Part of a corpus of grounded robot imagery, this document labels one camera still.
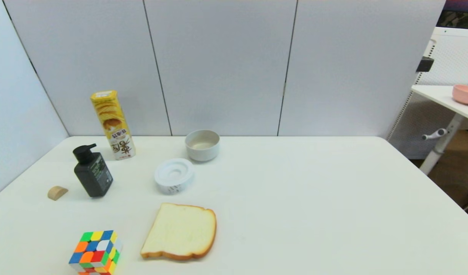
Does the black pump dispenser bottle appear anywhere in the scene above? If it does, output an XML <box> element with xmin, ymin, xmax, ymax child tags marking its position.
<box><xmin>73</xmin><ymin>144</ymin><xmax>114</xmax><ymax>198</ymax></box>

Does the white ceramic bowl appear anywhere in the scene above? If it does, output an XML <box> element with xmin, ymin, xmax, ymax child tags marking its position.
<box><xmin>185</xmin><ymin>129</ymin><xmax>221</xmax><ymax>162</ymax></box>

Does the pink bowl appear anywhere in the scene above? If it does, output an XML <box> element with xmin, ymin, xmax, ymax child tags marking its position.
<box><xmin>452</xmin><ymin>84</ymin><xmax>468</xmax><ymax>105</ymax></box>

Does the white bread slice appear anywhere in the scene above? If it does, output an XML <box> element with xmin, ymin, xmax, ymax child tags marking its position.
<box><xmin>140</xmin><ymin>203</ymin><xmax>217</xmax><ymax>262</ymax></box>

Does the yellow potato chips carton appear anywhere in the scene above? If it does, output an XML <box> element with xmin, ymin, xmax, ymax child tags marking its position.
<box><xmin>90</xmin><ymin>90</ymin><xmax>137</xmax><ymax>160</ymax></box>

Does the multicolour puzzle cube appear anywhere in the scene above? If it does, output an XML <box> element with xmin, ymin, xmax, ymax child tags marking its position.
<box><xmin>68</xmin><ymin>230</ymin><xmax>123</xmax><ymax>275</ymax></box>

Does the half-round wooden block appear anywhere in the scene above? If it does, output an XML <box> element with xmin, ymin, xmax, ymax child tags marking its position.
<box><xmin>47</xmin><ymin>186</ymin><xmax>69</xmax><ymax>201</ymax></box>

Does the black clamp on panel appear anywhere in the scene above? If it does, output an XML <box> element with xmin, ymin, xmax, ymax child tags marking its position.
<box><xmin>416</xmin><ymin>57</ymin><xmax>435</xmax><ymax>73</ymax></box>

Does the white side table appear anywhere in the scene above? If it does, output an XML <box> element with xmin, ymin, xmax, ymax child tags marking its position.
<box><xmin>411</xmin><ymin>85</ymin><xmax>468</xmax><ymax>176</ymax></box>

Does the white perforated panel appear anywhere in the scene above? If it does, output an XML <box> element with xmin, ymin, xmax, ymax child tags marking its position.
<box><xmin>387</xmin><ymin>27</ymin><xmax>468</xmax><ymax>160</ymax></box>

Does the dark screen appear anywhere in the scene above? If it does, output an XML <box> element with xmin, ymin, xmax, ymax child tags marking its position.
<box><xmin>437</xmin><ymin>0</ymin><xmax>468</xmax><ymax>30</ymax></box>

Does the white table crank handle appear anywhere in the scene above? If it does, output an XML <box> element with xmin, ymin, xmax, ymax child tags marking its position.
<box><xmin>422</xmin><ymin>129</ymin><xmax>448</xmax><ymax>141</ymax></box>

